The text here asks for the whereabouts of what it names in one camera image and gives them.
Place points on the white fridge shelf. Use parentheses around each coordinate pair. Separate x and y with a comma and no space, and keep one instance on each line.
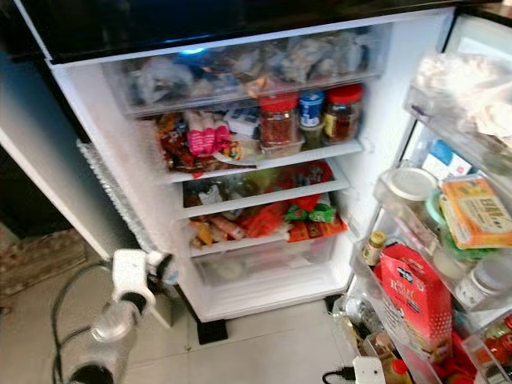
(264,162)

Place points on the clear fridge drawer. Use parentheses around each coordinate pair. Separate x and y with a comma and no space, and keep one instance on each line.
(240,70)

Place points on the black fridge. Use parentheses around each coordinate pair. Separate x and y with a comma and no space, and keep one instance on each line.
(208,24)

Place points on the white fridge door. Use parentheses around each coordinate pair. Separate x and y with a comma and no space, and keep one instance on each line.
(448,240)

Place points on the clear crisper drawer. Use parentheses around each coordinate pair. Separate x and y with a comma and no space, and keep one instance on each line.
(264,262)

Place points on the brown patterned floor mat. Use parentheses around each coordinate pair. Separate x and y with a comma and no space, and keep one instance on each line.
(40,262)

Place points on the pink snack packet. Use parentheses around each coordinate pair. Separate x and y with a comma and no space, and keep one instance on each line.
(206,136)

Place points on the green snack packet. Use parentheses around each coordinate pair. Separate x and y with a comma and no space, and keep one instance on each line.
(312,212)

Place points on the red plastic bag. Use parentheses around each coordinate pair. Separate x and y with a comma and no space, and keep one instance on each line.
(300,176)

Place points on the red lid glass jar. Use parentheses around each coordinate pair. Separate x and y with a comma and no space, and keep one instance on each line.
(279,124)
(342,114)

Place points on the small yellow cap bottle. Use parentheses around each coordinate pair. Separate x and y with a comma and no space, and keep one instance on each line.
(373,250)

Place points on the red cap bottle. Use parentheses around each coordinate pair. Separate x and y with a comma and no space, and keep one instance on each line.
(396,372)

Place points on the red food bag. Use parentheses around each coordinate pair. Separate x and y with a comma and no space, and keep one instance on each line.
(416,300)

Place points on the white lid jar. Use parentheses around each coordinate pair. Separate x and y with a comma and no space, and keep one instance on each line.
(410,184)

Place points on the blue white carton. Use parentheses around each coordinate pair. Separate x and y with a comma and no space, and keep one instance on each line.
(446,160)

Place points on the orange food box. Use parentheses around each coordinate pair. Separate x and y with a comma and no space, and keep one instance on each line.
(478,212)

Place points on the white cap bottle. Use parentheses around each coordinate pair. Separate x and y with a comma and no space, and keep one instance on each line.
(484,284)

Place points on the white plastic bag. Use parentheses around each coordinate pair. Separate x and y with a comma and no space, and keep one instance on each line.
(464,92)

